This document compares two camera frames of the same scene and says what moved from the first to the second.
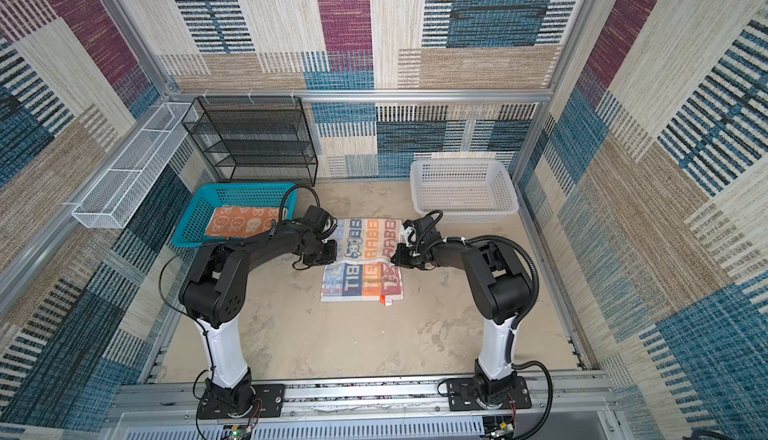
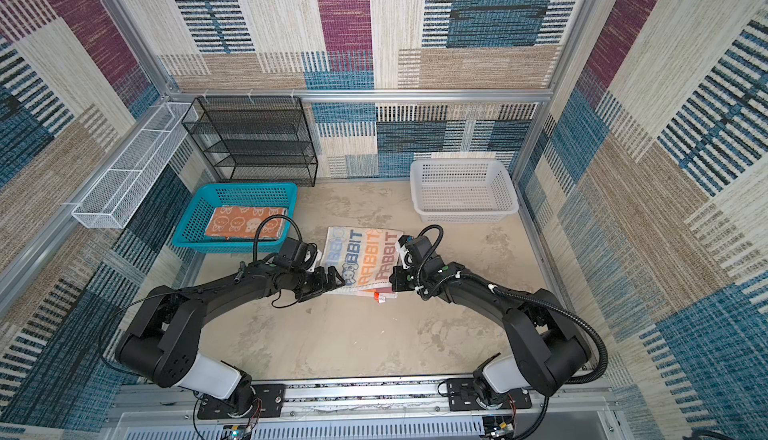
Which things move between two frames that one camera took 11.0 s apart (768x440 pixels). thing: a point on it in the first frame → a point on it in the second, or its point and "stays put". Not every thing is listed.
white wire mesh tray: [109, 203] stays put
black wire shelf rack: [256, 139] stays put
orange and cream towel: [241, 221] stays put
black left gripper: [331, 254] → [321, 285]
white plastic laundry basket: [463, 190] stays put
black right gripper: [400, 257] → [396, 278]
